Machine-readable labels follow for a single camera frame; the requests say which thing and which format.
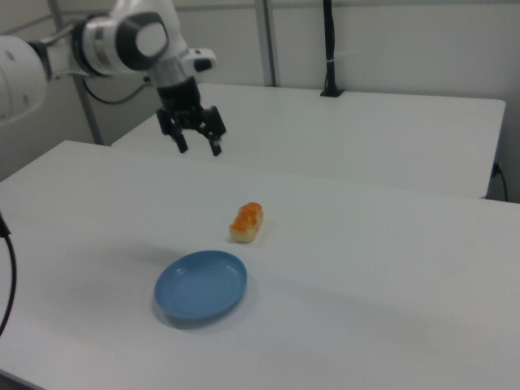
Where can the blue round plate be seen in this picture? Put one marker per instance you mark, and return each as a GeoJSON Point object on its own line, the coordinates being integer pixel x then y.
{"type": "Point", "coordinates": [201, 290]}

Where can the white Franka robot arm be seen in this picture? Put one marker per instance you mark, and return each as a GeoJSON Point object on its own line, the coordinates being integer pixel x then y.
{"type": "Point", "coordinates": [122, 40]}

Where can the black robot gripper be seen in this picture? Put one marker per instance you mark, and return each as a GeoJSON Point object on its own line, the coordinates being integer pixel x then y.
{"type": "Point", "coordinates": [183, 105]}

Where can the black pole with clamp base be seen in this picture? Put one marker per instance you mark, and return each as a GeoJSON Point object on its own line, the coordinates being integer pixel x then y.
{"type": "Point", "coordinates": [331, 48]}

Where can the orange glazed bread loaf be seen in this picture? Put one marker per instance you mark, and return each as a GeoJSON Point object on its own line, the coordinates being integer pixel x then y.
{"type": "Point", "coordinates": [246, 223]}

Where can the grey metal partition post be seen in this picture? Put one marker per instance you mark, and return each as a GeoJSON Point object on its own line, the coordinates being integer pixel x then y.
{"type": "Point", "coordinates": [90, 118]}
{"type": "Point", "coordinates": [270, 40]}

